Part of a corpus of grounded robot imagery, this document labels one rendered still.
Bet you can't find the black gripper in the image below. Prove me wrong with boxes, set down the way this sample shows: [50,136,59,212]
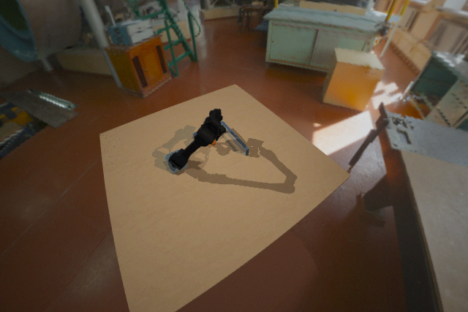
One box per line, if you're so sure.
[205,125,226,141]

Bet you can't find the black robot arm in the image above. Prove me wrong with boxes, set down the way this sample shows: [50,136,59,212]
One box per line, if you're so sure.
[168,108,223,170]

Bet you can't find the low clear corner walls with blue edges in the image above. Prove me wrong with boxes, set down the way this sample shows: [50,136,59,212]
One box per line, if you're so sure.
[225,129,246,155]

